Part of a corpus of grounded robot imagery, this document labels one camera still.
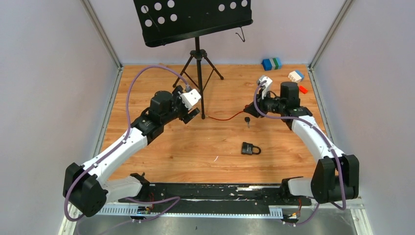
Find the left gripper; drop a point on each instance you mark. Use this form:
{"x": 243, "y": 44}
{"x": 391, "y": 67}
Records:
{"x": 176, "y": 93}

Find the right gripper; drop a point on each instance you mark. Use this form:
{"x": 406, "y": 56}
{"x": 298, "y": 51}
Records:
{"x": 260, "y": 103}

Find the black head key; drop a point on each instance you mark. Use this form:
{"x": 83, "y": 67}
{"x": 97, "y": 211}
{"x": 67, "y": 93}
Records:
{"x": 247, "y": 120}

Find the red cable lock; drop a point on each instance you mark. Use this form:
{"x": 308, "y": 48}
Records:
{"x": 225, "y": 119}

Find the black padlock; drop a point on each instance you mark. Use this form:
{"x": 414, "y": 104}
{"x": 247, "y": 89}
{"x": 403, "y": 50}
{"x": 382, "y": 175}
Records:
{"x": 250, "y": 149}

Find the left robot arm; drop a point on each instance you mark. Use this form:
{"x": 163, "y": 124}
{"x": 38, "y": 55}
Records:
{"x": 87, "y": 186}

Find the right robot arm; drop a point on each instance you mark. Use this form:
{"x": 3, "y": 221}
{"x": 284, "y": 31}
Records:
{"x": 336, "y": 176}

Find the blue green block stack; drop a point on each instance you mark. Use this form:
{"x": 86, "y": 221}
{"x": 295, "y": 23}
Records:
{"x": 271, "y": 64}

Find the red block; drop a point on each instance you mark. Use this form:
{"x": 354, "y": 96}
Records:
{"x": 303, "y": 90}

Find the white blue block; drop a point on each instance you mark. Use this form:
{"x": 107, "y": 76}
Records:
{"x": 296, "y": 76}

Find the black music stand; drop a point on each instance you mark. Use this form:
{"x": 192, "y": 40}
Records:
{"x": 168, "y": 21}

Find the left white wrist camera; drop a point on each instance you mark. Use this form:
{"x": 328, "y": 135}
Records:
{"x": 191, "y": 98}

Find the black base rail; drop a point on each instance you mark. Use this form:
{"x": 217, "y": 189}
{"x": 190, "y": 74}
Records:
{"x": 217, "y": 198}

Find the white slotted cable duct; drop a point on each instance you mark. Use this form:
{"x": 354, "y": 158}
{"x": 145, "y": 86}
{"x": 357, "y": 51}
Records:
{"x": 135, "y": 211}

